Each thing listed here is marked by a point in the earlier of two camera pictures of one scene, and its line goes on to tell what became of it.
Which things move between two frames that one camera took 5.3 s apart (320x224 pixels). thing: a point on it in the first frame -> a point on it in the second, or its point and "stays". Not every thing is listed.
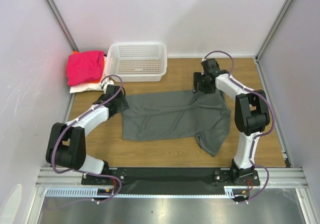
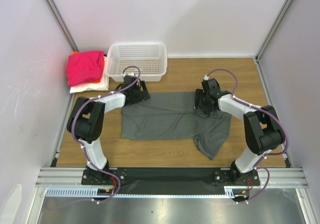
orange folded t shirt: x=76 y=51 stays
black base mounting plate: x=170 y=181 stays
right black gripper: x=198 y=83 -> x=200 y=102
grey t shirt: x=177 y=114 stays
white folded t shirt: x=92 y=87 stays
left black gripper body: x=122 y=104 -> x=137 y=95
